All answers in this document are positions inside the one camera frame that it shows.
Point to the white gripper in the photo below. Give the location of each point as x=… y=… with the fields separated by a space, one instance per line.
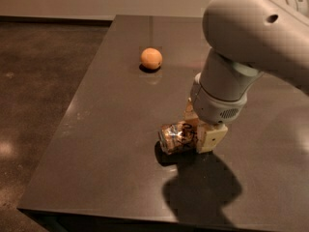
x=214 y=107

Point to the orange patterned drink can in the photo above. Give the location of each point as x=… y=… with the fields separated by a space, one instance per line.
x=177 y=138

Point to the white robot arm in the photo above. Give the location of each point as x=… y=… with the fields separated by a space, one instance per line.
x=247 y=38

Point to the orange fruit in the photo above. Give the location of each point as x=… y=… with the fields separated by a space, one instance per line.
x=151 y=58

